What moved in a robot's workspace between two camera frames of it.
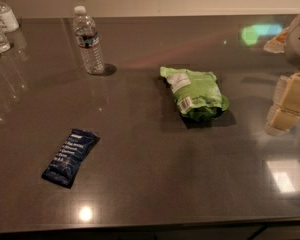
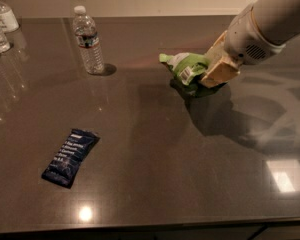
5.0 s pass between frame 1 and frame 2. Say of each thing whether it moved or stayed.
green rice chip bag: moved
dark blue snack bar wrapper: stayed
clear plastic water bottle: stayed
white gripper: moved
